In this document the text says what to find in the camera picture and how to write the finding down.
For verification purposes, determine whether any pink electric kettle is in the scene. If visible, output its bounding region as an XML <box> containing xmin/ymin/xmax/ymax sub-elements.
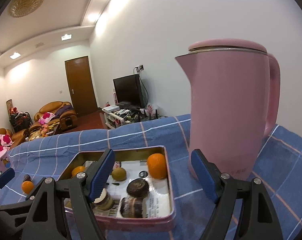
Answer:
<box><xmin>176</xmin><ymin>38</ymin><xmax>281</xmax><ymax>180</ymax></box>

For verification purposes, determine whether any white tv stand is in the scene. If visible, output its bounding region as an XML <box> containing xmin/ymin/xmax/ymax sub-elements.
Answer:
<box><xmin>101</xmin><ymin>105</ymin><xmax>166</xmax><ymax>129</ymax></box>

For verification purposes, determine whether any small yellow-green kiwi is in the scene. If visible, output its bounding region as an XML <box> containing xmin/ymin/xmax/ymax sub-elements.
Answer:
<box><xmin>111</xmin><ymin>167</ymin><xmax>126</xmax><ymax>181</ymax></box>

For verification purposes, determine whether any brown leather sofa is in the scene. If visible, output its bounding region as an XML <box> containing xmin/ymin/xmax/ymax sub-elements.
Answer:
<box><xmin>0</xmin><ymin>128</ymin><xmax>28</xmax><ymax>149</ymax></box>

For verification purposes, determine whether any black rack with items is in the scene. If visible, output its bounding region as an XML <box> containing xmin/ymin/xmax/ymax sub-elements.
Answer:
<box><xmin>6</xmin><ymin>99</ymin><xmax>33</xmax><ymax>133</ymax></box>

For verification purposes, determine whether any large orange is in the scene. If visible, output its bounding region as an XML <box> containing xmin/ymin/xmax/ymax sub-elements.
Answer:
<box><xmin>146</xmin><ymin>153</ymin><xmax>167</xmax><ymax>179</ymax></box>

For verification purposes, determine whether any brown wooden door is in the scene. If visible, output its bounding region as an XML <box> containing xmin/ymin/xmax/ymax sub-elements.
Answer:
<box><xmin>65</xmin><ymin>56</ymin><xmax>98</xmax><ymax>116</ymax></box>

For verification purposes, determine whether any cluttered coffee table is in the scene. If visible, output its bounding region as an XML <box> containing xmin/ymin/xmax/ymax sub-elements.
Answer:
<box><xmin>28</xmin><ymin>122</ymin><xmax>60</xmax><ymax>141</ymax></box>

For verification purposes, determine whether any purple striped yam cylinder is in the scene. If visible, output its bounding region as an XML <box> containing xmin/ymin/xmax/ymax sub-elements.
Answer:
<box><xmin>119</xmin><ymin>197</ymin><xmax>146</xmax><ymax>218</ymax></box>

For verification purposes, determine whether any brown leather armchair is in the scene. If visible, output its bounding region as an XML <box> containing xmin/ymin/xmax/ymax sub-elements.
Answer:
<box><xmin>29</xmin><ymin>101</ymin><xmax>78</xmax><ymax>132</ymax></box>

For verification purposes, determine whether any white-faced yam cylinder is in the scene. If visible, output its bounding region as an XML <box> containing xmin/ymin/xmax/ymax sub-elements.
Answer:
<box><xmin>92</xmin><ymin>188</ymin><xmax>114</xmax><ymax>211</ymax></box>

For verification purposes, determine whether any pink cartoon mug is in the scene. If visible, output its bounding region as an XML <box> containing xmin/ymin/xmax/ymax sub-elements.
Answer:
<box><xmin>0</xmin><ymin>145</ymin><xmax>11</xmax><ymax>174</ymax></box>

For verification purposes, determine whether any black television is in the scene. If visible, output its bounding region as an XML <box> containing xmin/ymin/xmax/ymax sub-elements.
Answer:
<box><xmin>113</xmin><ymin>74</ymin><xmax>144</xmax><ymax>108</ymax></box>

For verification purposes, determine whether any dark cut yam back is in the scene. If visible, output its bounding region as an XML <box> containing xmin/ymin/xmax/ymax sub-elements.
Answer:
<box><xmin>23</xmin><ymin>174</ymin><xmax>31</xmax><ymax>181</ymax></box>

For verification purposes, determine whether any blue plaid tablecloth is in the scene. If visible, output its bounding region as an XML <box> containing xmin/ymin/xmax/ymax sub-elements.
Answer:
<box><xmin>0</xmin><ymin>115</ymin><xmax>302</xmax><ymax>239</ymax></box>

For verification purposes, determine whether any tangerine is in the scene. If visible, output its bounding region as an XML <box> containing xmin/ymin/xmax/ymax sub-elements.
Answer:
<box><xmin>21</xmin><ymin>180</ymin><xmax>34</xmax><ymax>194</ymax></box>
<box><xmin>71</xmin><ymin>165</ymin><xmax>86</xmax><ymax>178</ymax></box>

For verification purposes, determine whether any pink tin box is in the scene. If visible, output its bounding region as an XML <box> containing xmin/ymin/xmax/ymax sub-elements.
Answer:
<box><xmin>58</xmin><ymin>145</ymin><xmax>177</xmax><ymax>231</ymax></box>

